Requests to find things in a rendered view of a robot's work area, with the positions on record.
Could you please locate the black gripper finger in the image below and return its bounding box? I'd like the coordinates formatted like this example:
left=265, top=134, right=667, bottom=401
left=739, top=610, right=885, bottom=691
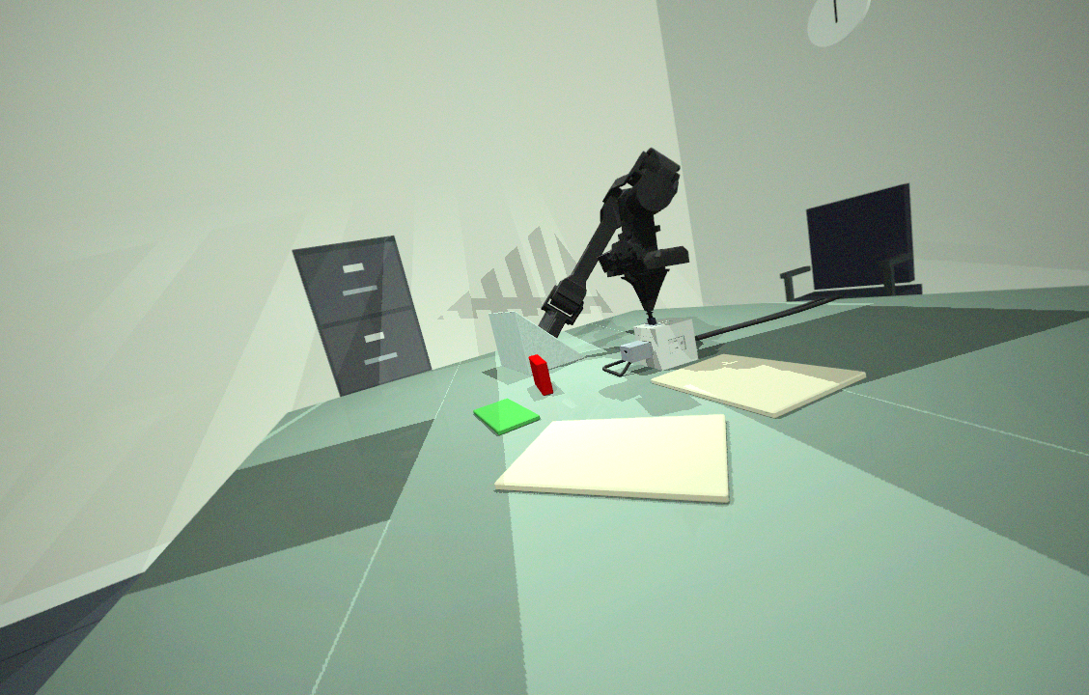
left=632, top=268, right=670, bottom=312
left=621, top=275, right=647, bottom=312

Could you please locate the green flat square plate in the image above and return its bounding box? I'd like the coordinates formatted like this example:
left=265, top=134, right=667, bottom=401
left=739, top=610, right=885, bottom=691
left=473, top=399, right=541, bottom=435

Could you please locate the beige flat board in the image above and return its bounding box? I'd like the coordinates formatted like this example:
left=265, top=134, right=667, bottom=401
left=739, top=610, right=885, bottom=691
left=494, top=414, right=729, bottom=503

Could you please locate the red rectangular block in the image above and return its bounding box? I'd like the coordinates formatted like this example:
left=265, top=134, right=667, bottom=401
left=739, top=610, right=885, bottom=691
left=529, top=354, right=553, bottom=397

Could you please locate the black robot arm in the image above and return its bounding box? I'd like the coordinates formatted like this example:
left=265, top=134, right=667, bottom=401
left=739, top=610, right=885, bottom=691
left=538, top=148, right=681, bottom=338

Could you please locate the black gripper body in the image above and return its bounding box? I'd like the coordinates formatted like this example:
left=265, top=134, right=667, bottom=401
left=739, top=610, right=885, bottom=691
left=605, top=220, right=689, bottom=277

